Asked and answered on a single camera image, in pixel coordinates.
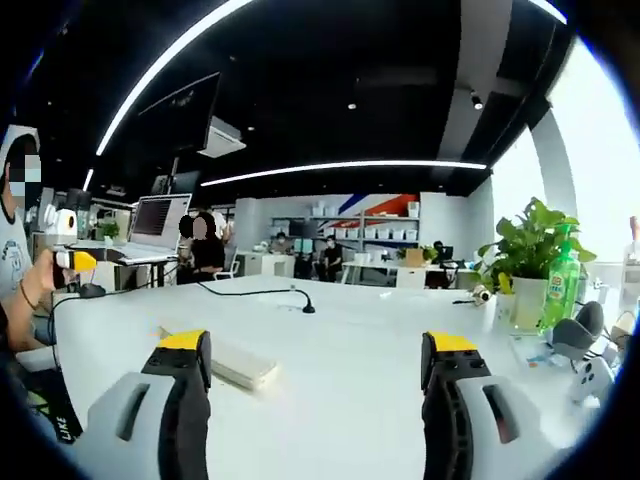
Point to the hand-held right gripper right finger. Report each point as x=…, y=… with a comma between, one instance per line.
x=500, y=430

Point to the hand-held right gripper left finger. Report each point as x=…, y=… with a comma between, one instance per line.
x=150, y=425

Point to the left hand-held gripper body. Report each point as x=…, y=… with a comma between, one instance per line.
x=62, y=225

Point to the cream cutlery case lid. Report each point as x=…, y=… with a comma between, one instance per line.
x=220, y=350

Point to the person's left hand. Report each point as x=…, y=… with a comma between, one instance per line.
x=42, y=275

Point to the black laptop stand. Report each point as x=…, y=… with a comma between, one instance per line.
x=145, y=262

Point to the silver laptop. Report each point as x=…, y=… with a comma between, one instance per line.
x=157, y=220

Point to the white game controller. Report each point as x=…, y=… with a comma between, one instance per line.
x=592, y=380

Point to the grey headphones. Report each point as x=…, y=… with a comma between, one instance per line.
x=575, y=335

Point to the small white webcam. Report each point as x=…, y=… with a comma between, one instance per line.
x=482, y=296

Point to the green plastic bottle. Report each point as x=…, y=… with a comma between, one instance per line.
x=562, y=290

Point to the curved ceiling light strip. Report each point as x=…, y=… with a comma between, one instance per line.
x=150, y=85

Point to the black hanging monitor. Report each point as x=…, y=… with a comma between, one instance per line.
x=185, y=110

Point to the white ceiling air conditioner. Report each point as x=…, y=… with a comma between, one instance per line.
x=222, y=137

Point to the cardboard box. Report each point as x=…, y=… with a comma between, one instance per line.
x=415, y=257

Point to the green potted plant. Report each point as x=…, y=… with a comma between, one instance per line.
x=535, y=240

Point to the white storage shelving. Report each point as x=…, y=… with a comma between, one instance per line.
x=360, y=225

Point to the straight ceiling light strip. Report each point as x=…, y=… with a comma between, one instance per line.
x=350, y=166

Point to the ceiling spotlight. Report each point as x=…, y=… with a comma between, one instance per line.
x=477, y=102

